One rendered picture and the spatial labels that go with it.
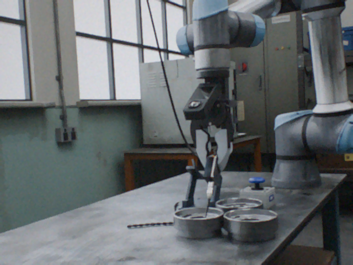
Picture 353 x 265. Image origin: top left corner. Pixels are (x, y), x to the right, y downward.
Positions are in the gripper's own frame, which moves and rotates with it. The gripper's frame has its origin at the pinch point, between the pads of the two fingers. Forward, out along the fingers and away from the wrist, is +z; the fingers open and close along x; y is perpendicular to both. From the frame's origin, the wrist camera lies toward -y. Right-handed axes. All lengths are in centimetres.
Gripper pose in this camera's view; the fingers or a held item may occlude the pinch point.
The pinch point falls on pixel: (213, 165)
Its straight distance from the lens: 96.4
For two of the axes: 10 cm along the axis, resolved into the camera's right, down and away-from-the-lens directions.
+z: 0.5, 10.0, 0.5
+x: -9.0, 0.2, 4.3
